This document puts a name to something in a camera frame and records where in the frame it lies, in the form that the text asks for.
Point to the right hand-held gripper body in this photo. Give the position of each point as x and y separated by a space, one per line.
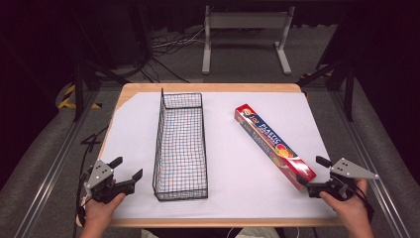
350 169

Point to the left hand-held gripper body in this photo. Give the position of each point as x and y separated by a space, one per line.
99 173

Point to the red plastic wrap box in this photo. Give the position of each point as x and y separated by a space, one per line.
274 142

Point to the person's left hand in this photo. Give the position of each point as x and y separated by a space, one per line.
99 210

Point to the person's right hand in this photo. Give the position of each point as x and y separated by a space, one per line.
350 208

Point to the black tripod stand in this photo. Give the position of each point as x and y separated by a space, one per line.
349 95
78 89

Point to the white paper sheet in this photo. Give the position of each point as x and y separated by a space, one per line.
231 165

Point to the yellow black hazard tape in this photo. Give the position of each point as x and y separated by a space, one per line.
67 95

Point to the grey metal stand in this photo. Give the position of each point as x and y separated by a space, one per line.
246 20

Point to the aluminium floor rail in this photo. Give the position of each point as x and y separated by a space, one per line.
352 132
54 175

